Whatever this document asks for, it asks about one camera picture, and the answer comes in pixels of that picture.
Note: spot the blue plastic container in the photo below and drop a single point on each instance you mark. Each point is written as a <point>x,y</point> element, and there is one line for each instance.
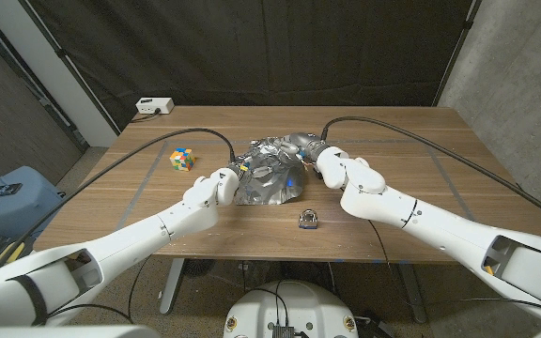
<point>21,211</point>

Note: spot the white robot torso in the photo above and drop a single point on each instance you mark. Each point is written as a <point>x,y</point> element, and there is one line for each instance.
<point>294,305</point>

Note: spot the black ribbed round object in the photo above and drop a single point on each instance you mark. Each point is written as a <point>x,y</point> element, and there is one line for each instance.
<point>198,267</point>

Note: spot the black backdrop stand pole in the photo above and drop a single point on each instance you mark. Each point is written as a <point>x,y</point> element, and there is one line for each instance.
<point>456,47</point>
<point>68,61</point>

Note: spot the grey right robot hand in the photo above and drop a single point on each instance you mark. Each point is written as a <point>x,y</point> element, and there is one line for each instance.
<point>305,143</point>

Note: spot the grey tape outline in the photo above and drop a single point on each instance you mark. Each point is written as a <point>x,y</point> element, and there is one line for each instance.
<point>392,141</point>

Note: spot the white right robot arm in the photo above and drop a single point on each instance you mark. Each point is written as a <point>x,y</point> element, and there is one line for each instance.
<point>439,225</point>

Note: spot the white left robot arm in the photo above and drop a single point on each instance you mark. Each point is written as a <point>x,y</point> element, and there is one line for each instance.
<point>111,253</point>

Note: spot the white robot shoulder cover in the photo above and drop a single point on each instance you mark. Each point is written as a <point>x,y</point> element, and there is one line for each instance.
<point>64,332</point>

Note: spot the aluminum foil sheet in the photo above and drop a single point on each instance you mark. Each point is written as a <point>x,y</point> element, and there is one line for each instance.
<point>273,180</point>

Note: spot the colourful cube toy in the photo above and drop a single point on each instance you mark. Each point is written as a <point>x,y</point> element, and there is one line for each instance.
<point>182,159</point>

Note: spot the black slipper yellow insole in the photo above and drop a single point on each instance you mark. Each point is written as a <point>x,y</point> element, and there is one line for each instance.
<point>13,251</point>

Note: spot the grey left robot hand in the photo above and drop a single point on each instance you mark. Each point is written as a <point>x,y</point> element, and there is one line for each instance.
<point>247,169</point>

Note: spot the small foil-wrapped object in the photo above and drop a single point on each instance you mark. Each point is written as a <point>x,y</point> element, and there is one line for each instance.
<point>308,219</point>

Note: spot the white power strip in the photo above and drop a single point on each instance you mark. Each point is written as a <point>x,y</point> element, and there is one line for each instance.
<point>154,105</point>

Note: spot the grey table leg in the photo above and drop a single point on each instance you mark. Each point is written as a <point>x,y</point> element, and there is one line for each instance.
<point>172,286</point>
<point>413,296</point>

